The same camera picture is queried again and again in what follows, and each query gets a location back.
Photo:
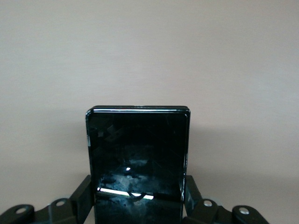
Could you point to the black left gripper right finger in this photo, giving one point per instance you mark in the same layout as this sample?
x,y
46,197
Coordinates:
x,y
194,200

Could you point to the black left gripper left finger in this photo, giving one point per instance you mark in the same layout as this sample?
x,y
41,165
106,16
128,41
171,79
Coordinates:
x,y
79,200

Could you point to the tall black slab phone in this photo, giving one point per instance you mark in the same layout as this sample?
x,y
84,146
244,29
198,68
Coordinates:
x,y
137,144

